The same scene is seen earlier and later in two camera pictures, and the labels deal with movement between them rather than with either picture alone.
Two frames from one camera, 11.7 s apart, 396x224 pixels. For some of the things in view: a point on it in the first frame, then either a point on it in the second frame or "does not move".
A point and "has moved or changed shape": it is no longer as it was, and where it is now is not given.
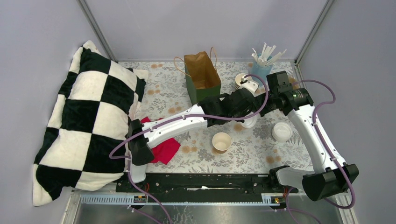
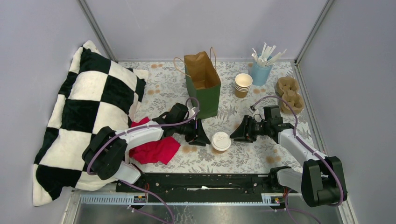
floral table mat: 229,147 does not move
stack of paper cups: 238,79 does not move
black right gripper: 264,111 → 243,133
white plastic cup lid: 251,122 has moved or changed shape
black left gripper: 244,112 → 199,134
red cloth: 164,153 does not move
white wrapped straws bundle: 267,52 does not move
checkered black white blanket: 98,100 does not move
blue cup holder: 262,71 does not move
